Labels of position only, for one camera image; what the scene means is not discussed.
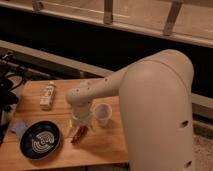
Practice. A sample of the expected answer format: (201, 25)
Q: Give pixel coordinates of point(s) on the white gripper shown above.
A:
(81, 116)

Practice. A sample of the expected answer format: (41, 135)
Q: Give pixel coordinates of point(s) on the red chili pepper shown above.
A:
(78, 136)

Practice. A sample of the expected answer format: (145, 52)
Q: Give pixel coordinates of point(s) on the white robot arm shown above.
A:
(156, 110)

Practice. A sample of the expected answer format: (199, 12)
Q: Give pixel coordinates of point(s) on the wooden table board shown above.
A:
(100, 146)

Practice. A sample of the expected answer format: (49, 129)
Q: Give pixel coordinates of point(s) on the black patterned bowl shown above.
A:
(40, 140)

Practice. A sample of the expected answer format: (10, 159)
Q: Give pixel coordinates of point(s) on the blue grey cloth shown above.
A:
(19, 128)

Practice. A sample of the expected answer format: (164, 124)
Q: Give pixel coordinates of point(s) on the black equipment with cables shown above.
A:
(11, 78)

